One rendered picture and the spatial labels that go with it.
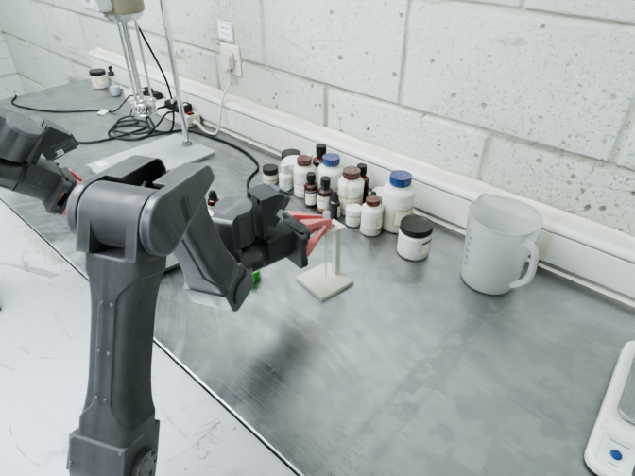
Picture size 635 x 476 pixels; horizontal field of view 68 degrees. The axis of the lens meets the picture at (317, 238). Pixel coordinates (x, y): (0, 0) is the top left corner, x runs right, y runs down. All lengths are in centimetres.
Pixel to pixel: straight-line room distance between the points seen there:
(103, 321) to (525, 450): 56
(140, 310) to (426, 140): 79
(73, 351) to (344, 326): 46
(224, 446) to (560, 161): 76
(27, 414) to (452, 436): 61
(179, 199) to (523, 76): 70
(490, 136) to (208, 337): 68
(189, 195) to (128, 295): 11
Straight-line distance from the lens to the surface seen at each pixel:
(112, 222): 47
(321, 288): 90
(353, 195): 108
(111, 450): 56
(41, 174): 93
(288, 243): 76
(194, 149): 146
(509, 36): 99
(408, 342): 83
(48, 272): 109
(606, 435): 78
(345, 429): 72
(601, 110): 96
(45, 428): 82
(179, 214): 49
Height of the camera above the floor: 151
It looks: 36 degrees down
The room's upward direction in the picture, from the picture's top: straight up
